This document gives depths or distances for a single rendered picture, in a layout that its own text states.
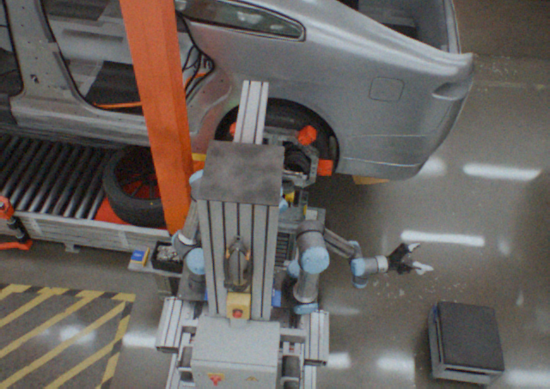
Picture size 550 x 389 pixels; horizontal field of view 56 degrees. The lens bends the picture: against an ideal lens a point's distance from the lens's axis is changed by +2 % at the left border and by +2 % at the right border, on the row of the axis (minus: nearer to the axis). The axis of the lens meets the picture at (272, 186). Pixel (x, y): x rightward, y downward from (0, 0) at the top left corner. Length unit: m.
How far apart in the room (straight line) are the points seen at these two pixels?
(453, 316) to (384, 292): 0.56
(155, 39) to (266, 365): 1.37
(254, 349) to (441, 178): 2.80
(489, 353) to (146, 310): 2.16
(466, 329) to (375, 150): 1.20
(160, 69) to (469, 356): 2.34
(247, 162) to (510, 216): 3.17
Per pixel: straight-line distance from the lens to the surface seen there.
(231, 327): 2.19
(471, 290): 3.98
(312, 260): 2.11
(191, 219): 2.51
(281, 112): 3.06
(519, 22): 6.72
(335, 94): 2.88
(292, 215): 3.73
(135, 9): 2.15
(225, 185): 1.56
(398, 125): 3.03
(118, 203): 3.55
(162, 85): 2.34
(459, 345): 3.36
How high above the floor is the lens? 3.24
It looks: 51 degrees down
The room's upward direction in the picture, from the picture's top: 4 degrees clockwise
